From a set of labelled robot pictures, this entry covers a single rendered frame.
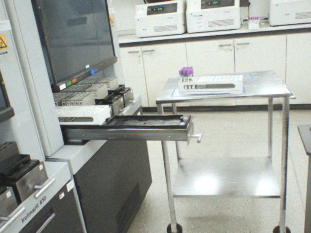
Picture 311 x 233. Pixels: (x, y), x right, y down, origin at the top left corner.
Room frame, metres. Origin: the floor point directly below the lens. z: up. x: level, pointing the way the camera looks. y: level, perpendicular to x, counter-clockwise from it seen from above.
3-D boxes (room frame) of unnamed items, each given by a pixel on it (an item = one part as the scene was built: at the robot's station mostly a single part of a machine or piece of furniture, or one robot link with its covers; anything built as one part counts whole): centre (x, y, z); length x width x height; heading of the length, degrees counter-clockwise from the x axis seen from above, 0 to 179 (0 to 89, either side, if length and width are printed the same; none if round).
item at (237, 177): (1.55, -0.35, 0.41); 0.67 x 0.46 x 0.82; 77
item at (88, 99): (1.41, 0.32, 0.85); 0.12 x 0.02 x 0.06; 162
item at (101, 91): (1.55, 0.27, 0.85); 0.12 x 0.02 x 0.06; 161
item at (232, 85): (1.44, -0.27, 0.85); 0.30 x 0.10 x 0.06; 70
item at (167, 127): (1.20, 0.18, 0.78); 0.73 x 0.14 x 0.09; 72
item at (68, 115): (1.26, 0.35, 0.83); 0.30 x 0.10 x 0.06; 72
